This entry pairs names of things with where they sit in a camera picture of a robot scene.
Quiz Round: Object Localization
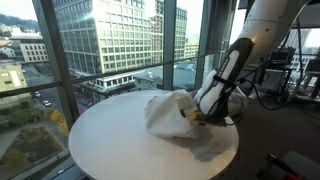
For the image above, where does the white plastic shopping bag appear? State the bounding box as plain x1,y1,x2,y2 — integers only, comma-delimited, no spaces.
143,89,214,140

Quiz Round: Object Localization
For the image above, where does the dark window handrail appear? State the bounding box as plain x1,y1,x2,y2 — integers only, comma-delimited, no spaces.
0,49,231,99

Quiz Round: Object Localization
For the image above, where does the narrow window mullion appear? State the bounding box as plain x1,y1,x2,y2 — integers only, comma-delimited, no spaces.
162,0,178,81

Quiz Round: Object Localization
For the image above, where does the round white table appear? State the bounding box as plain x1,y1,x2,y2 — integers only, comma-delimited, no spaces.
68,89,240,180

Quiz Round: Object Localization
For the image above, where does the wide slanted window mullion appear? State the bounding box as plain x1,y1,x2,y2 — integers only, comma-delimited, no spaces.
31,0,81,129

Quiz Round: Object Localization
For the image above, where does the black equipment cart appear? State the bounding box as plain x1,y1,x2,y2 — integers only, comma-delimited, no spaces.
258,63,295,101

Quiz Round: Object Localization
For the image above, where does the small electronics monitor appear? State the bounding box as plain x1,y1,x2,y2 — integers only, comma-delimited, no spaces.
269,46,297,66

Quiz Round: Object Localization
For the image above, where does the red and black tool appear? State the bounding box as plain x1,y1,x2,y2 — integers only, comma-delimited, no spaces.
256,153,303,180

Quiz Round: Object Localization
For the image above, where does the grey box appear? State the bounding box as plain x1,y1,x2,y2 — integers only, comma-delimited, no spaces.
281,150,320,180

